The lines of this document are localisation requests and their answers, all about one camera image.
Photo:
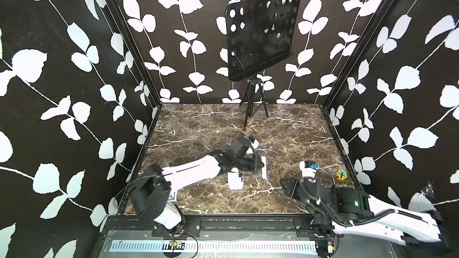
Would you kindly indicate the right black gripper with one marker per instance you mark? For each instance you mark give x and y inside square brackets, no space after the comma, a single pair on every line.
[291,188]

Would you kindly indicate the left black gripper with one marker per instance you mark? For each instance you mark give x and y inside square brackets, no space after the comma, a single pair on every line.
[255,159]

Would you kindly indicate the white digital alarm clock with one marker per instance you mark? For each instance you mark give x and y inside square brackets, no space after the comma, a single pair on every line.
[235,180]

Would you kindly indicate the white battery cover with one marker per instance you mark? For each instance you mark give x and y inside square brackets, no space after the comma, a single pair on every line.
[264,168]

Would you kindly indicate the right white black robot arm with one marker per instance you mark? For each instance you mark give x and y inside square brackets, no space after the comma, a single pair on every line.
[349,211]

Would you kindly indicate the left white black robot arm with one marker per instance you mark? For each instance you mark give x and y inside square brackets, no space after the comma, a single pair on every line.
[150,192]

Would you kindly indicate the small yellow cap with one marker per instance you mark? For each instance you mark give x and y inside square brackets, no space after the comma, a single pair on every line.
[341,175]

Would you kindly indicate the blue playing card deck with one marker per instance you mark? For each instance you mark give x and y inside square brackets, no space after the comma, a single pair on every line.
[172,197]

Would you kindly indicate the black perforated music stand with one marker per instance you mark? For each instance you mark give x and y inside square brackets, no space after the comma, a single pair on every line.
[259,36]

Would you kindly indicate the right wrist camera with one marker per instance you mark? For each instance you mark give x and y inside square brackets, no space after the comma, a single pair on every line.
[308,168]

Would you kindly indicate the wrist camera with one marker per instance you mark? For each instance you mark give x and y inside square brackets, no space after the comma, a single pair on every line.
[253,141]
[308,168]

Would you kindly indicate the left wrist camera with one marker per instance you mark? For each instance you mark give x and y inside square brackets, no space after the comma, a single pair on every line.
[253,141]

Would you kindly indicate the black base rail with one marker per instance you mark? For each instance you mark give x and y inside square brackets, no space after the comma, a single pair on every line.
[247,224]

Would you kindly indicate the white slotted cable duct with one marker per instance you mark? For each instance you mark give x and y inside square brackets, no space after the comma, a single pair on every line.
[191,246]

